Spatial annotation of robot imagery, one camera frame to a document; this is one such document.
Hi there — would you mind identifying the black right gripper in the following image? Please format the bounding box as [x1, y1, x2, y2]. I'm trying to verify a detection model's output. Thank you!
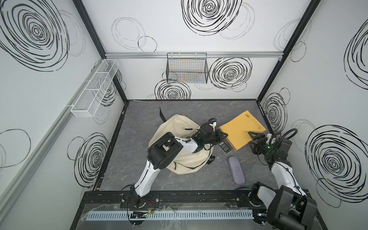
[248, 132, 277, 157]

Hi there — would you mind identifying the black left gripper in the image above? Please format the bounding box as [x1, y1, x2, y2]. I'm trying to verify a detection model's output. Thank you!
[202, 129, 228, 146]

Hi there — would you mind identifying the yellow kraft notebook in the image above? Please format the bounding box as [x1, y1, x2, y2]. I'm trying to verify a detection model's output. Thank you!
[220, 111, 266, 151]

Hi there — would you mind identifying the cream canvas backpack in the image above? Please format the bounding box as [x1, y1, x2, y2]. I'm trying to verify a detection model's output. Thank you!
[146, 111, 217, 174]

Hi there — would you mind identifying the purple pencil case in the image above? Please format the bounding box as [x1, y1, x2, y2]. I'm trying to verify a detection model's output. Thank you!
[228, 156, 245, 185]

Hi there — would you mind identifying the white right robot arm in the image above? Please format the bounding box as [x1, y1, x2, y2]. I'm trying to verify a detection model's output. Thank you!
[248, 128, 317, 230]

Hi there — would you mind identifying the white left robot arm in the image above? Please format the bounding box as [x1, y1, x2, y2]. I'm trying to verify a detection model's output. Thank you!
[130, 122, 228, 208]

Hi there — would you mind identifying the small black calculator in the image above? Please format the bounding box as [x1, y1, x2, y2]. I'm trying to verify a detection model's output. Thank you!
[219, 141, 232, 154]

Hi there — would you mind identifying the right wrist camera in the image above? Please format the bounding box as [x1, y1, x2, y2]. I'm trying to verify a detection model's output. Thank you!
[266, 133, 278, 145]

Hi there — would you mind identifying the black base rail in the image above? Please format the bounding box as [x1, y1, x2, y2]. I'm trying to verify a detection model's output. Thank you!
[80, 189, 265, 209]

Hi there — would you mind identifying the black wire wall basket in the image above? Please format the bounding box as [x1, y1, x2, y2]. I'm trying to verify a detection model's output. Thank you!
[165, 52, 209, 84]

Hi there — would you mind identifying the white slotted cable duct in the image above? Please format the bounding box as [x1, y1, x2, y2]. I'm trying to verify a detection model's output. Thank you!
[85, 209, 254, 221]

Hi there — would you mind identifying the white mesh wall shelf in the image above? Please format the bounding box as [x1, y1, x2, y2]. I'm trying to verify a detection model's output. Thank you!
[71, 59, 119, 118]

